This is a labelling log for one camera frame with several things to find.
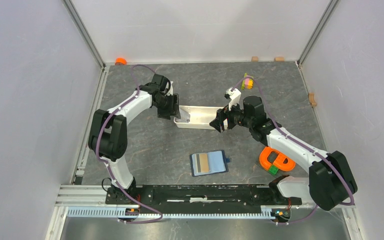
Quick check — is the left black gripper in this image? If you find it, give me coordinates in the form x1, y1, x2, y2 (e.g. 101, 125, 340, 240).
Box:
153, 93, 181, 121

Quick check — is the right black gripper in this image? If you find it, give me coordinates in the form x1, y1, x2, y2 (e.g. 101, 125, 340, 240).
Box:
209, 98, 254, 134

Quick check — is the white credit card gold chip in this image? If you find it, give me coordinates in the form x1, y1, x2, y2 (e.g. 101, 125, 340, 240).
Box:
176, 109, 191, 123

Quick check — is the white plastic tray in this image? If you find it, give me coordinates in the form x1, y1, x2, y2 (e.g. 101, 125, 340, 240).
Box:
173, 105, 222, 130

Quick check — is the blue card holder wallet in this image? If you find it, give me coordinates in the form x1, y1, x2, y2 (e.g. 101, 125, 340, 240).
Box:
189, 150, 230, 177

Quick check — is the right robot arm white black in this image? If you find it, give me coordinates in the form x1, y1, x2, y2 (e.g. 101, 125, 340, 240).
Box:
209, 95, 358, 211

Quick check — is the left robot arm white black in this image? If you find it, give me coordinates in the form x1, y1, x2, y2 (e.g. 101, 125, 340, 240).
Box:
87, 73, 181, 204

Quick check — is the colourful toy block stack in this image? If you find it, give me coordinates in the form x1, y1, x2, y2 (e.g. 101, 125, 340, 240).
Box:
240, 77, 254, 90

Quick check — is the orange round cap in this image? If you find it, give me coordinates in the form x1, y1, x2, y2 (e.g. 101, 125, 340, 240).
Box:
114, 57, 127, 65

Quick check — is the green toy block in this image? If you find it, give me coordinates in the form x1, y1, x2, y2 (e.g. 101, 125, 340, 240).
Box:
267, 165, 279, 176

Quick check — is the wooden block right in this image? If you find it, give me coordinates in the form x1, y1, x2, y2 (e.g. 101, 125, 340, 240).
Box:
274, 56, 285, 62

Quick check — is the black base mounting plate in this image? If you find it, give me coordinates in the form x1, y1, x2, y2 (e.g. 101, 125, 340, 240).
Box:
105, 184, 302, 215

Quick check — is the curved wooden piece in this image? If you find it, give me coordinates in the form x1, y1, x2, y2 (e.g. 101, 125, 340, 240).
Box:
308, 92, 318, 108

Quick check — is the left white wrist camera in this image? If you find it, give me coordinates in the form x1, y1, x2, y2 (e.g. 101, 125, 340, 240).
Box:
164, 80, 174, 96

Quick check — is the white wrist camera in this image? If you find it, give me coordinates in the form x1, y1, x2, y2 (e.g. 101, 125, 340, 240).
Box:
164, 80, 174, 96
224, 87, 242, 111

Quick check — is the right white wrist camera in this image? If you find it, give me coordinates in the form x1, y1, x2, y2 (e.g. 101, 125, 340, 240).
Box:
224, 87, 242, 111

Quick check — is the orange plastic ring toy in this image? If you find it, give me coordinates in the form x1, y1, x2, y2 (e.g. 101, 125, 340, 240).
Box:
258, 146, 296, 172

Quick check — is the white cable comb rail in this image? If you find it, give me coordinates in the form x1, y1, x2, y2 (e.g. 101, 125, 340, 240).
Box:
67, 206, 275, 220

